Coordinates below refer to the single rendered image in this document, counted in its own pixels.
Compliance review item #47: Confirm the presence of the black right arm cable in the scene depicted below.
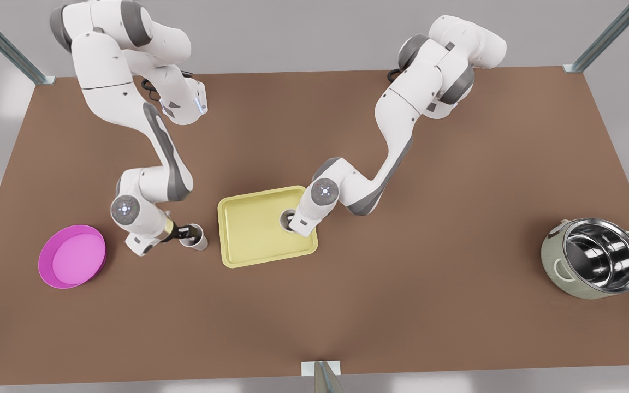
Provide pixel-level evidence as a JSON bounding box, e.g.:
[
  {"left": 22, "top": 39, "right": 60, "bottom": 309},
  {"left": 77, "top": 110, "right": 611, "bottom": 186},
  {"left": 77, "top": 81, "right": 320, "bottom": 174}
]
[{"left": 141, "top": 70, "right": 196, "bottom": 103}]

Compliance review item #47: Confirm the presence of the silver frame post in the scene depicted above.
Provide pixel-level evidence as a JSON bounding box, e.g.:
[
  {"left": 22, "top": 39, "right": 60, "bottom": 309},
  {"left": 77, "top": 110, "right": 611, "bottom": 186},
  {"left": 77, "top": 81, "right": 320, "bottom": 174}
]
[
  {"left": 0, "top": 0, "right": 56, "bottom": 86},
  {"left": 300, "top": 360, "right": 344, "bottom": 393},
  {"left": 563, "top": 0, "right": 629, "bottom": 74}
]

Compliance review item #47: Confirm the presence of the yellow rectangular tray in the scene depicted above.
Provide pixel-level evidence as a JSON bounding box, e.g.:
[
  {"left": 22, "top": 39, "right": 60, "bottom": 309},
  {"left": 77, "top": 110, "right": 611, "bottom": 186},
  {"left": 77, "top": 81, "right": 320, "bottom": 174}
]
[{"left": 217, "top": 186, "right": 319, "bottom": 269}]

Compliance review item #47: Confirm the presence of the green pot with steel inside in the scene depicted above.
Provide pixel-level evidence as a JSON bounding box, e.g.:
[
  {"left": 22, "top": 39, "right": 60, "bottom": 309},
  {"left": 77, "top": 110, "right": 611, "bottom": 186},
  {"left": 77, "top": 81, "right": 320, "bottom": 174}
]
[{"left": 541, "top": 218, "right": 629, "bottom": 300}]

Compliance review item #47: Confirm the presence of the pink round plate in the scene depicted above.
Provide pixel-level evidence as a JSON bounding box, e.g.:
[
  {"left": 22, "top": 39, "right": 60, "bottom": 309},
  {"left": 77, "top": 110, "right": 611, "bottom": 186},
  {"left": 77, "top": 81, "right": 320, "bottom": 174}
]
[{"left": 38, "top": 224, "right": 108, "bottom": 289}]

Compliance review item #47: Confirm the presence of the white IKEA cup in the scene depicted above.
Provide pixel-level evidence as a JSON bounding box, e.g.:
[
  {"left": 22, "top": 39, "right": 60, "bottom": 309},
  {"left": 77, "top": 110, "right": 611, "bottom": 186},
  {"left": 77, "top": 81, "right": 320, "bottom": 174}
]
[
  {"left": 179, "top": 223, "right": 209, "bottom": 252},
  {"left": 278, "top": 207, "right": 300, "bottom": 234}
]

